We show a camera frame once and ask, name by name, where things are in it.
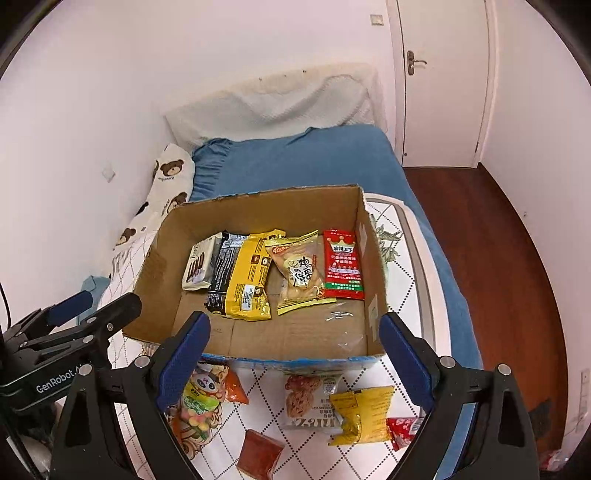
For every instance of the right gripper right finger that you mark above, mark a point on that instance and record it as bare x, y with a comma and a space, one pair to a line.
500, 442

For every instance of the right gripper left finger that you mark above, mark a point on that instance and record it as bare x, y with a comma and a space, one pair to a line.
89, 443

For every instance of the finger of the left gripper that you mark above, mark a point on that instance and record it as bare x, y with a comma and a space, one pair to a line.
42, 321
89, 339

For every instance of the small red snack packet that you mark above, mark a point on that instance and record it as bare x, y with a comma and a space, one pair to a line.
403, 430

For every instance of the watermelon candy bag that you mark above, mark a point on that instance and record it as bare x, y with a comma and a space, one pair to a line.
200, 408

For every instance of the yellow snack bag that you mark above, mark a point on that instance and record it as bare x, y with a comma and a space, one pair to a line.
364, 415

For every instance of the chocolate stick biscuit box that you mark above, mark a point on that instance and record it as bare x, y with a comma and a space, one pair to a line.
199, 269

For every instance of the orange panda snack bag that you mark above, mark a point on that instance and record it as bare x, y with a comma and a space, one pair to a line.
219, 382

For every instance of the yellow black biscuit pack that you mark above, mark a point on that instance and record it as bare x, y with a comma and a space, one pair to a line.
239, 277

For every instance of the dark red hawthorn packet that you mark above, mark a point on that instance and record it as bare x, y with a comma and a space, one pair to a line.
259, 455

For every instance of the white walnut snack bag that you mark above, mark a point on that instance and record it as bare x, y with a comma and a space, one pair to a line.
306, 402

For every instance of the yellow rice cracker bag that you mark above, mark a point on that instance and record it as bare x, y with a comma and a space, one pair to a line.
297, 260

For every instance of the red spicy snack packet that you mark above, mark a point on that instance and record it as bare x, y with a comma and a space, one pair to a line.
343, 275

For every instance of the bear pattern pillow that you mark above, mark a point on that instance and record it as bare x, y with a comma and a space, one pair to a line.
172, 184

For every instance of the white headboard pillow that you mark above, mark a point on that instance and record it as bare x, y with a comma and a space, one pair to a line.
282, 105

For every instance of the blue bed sheet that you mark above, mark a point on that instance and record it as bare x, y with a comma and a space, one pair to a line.
356, 154

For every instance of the white door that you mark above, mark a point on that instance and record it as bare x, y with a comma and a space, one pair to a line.
440, 110

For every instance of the wall power outlet strip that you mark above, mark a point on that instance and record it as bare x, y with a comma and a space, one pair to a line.
583, 402

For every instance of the wall socket plate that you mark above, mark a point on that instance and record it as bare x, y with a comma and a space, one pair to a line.
108, 174

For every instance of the door handle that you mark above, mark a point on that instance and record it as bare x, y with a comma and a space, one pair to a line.
413, 62

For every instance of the wall light switch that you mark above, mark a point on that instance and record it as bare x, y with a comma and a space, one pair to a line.
376, 20

